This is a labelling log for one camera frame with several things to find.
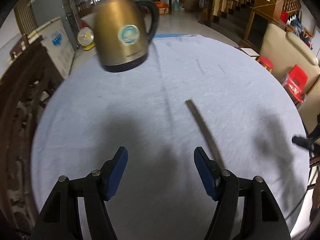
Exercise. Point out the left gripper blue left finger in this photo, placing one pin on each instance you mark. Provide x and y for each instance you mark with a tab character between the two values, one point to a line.
112	172

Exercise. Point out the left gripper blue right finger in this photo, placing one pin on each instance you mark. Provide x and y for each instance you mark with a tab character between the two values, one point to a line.
209	172

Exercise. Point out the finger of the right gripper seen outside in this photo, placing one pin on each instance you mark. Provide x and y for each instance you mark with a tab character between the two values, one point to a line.
306	144

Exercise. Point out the red plastic child chair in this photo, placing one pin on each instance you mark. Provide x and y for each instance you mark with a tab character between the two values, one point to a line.
295	81

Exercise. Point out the red yellow round stool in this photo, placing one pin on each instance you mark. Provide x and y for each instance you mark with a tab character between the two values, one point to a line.
265	62

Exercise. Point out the beige sofa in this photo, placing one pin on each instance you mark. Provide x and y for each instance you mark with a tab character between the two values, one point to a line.
285	50

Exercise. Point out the small white step stool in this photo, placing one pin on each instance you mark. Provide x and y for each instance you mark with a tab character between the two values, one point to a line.
249	51

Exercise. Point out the dark wooden sideboard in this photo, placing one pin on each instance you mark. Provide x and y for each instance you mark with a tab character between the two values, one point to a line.
26	88

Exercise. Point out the small white fan heater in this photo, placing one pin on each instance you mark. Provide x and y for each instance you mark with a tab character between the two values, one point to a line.
85	38

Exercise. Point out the white chest freezer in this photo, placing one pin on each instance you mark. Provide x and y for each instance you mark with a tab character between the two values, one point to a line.
54	38

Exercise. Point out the gold electric kettle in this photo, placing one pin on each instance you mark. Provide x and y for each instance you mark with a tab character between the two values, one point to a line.
123	31

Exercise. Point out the grey refrigerator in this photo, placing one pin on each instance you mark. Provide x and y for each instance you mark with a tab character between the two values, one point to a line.
46	10

